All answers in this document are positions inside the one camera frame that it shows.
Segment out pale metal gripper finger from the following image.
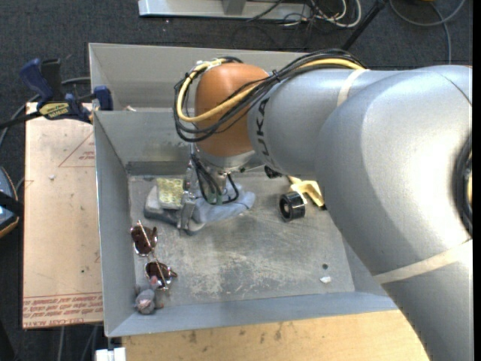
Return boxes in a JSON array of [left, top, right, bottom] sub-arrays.
[[186, 193, 197, 225], [176, 198, 188, 237]]

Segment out yellow-green patterned sponge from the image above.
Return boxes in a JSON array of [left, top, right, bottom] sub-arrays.
[[155, 177, 186, 211]]

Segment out grey flat block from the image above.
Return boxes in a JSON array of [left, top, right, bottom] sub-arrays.
[[144, 184, 182, 223]]

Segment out blue-grey cloth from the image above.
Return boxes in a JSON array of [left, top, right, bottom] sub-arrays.
[[186, 188, 257, 236]]

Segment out brown lens sunglasses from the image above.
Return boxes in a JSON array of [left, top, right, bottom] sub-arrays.
[[129, 220, 179, 291]]

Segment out grey metal bin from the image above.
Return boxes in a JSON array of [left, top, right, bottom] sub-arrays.
[[88, 42, 400, 338]]

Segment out black roll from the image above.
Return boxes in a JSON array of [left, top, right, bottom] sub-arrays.
[[278, 191, 307, 223]]

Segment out grey and pink toy mouse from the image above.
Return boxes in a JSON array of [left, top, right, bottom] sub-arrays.
[[134, 275, 167, 316]]

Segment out pale yellow plastic toy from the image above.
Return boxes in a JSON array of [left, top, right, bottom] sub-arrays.
[[287, 175, 325, 209]]

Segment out brown cardboard board red print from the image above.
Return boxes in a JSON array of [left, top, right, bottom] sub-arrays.
[[22, 102, 104, 330]]

